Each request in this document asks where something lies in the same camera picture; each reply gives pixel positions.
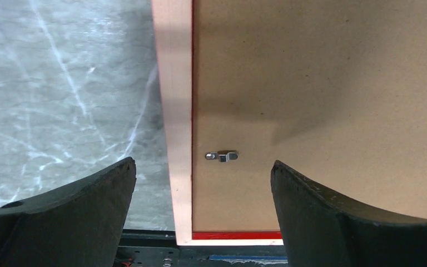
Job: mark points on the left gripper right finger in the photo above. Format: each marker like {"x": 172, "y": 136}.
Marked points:
{"x": 322, "y": 227}

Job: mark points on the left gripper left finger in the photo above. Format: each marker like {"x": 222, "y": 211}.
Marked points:
{"x": 78, "y": 224}

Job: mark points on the brown backing board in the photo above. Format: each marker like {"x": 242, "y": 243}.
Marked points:
{"x": 335, "y": 89}

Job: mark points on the orange wooden picture frame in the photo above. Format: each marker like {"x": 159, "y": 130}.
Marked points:
{"x": 172, "y": 22}

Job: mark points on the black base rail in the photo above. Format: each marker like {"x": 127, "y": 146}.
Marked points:
{"x": 159, "y": 248}

